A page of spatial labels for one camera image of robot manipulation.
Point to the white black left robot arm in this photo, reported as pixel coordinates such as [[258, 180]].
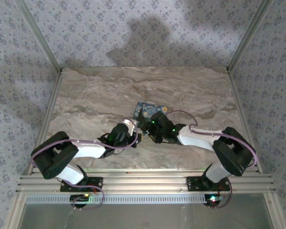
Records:
[[88, 150]]

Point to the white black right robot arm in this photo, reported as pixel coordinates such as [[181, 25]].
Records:
[[197, 138]]

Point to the left controller board with LED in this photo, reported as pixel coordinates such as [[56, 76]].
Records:
[[79, 198]]

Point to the controller board with led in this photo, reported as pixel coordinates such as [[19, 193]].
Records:
[[79, 198], [213, 198]]

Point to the right controller board with LED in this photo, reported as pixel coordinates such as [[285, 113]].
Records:
[[213, 198]]

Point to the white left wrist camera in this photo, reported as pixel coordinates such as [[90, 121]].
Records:
[[128, 122]]

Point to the aluminium mounting rail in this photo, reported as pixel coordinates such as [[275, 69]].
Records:
[[145, 181]]

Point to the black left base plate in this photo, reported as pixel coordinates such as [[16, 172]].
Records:
[[95, 183]]

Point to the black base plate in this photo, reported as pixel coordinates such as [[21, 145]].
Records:
[[193, 183], [95, 183]]

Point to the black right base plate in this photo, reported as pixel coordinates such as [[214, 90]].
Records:
[[193, 183]]

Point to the aluminium table side rail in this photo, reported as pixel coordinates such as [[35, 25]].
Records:
[[50, 107], [240, 107]]

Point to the aluminium frame post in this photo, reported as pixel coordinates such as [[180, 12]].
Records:
[[39, 35], [249, 35]]

